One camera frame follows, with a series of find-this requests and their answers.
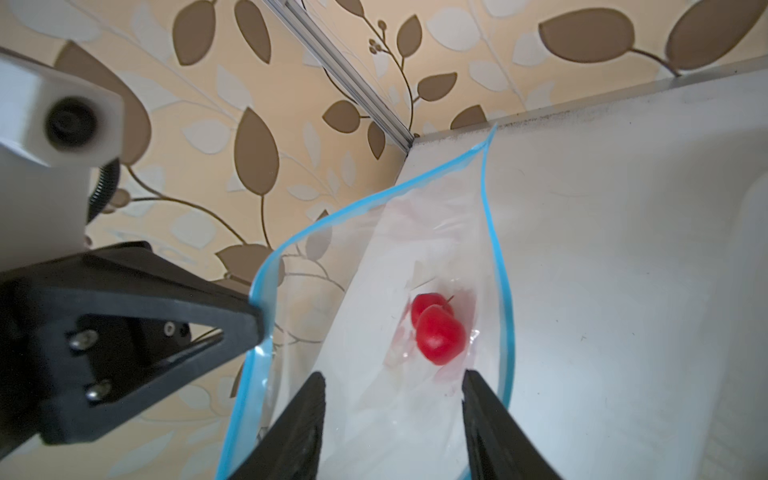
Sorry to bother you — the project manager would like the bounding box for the clear zip top bag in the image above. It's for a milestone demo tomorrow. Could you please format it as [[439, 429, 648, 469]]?
[[216, 139, 514, 479]]

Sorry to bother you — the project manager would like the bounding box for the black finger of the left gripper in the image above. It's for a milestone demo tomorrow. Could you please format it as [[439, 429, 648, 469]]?
[[1, 242, 264, 455]]

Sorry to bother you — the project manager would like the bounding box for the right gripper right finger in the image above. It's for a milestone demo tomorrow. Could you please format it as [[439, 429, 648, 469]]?
[[462, 370, 561, 480]]

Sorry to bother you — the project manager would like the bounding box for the red apple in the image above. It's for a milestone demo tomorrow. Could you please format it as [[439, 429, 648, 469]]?
[[416, 306, 467, 366], [410, 293, 454, 329]]

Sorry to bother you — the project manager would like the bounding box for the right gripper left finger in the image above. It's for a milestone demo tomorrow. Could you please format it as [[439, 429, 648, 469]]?
[[228, 372, 326, 480]]

